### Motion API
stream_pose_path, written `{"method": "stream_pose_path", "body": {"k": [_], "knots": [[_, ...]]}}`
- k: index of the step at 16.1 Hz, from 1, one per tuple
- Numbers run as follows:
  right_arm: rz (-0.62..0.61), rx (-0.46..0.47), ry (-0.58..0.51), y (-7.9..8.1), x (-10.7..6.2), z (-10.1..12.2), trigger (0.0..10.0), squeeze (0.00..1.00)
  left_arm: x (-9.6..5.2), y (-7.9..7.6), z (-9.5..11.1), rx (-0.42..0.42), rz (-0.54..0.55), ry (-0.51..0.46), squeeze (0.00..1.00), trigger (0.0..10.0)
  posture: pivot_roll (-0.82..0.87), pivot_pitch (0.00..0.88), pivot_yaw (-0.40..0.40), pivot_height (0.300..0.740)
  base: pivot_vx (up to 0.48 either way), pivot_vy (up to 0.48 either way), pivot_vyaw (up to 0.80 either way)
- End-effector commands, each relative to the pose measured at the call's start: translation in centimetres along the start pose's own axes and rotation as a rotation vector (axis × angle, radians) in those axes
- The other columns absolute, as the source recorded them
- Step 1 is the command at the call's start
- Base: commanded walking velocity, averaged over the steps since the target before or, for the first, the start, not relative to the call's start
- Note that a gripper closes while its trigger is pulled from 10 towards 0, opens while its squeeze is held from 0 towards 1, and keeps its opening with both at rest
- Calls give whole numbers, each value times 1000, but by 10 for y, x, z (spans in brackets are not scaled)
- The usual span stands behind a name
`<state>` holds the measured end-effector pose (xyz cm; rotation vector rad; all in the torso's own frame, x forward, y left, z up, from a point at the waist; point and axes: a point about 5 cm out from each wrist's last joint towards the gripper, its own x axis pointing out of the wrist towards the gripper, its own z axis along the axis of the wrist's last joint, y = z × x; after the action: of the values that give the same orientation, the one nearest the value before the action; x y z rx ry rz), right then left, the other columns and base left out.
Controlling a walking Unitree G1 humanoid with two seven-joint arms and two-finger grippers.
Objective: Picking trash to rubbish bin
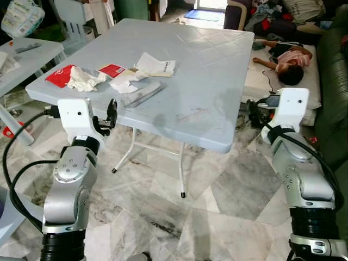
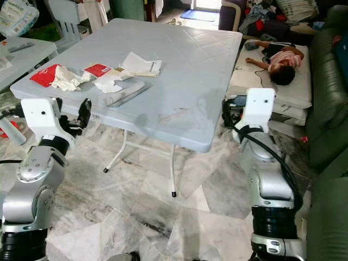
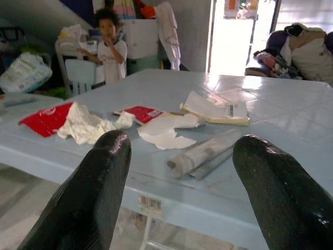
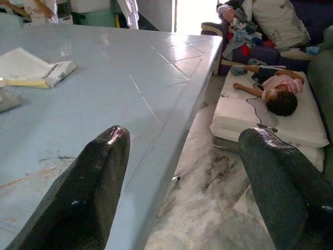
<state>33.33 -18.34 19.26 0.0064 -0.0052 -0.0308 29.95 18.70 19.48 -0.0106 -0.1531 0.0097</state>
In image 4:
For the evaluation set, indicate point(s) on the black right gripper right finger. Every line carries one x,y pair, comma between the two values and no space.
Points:
286,195

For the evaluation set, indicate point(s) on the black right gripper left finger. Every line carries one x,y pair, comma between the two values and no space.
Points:
86,187

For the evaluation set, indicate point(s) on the white paper envelope yellow lining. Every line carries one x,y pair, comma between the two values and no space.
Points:
28,67

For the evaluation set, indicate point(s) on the green plastic bin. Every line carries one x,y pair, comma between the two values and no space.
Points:
96,19

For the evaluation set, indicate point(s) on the white folded mattress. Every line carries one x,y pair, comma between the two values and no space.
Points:
299,127

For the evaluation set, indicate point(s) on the sleeping child in pink shirt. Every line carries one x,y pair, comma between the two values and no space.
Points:
282,101

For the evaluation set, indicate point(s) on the clear plastic bag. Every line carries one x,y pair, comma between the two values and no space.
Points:
9,101

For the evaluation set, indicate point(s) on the green upholstered sofa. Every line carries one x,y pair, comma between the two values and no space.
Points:
322,78

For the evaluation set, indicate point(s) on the grey plush toy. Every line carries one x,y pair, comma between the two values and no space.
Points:
238,70

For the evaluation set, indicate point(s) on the dark purple sofa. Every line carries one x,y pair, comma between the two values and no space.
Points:
260,53

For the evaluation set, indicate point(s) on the pile of mixed clothes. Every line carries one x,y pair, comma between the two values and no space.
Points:
242,36

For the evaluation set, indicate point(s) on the white printed pillow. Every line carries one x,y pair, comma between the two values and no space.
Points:
278,23

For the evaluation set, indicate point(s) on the white hanging garment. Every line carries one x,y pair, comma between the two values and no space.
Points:
130,13

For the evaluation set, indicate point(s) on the person in white shirt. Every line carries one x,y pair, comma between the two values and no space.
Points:
39,10

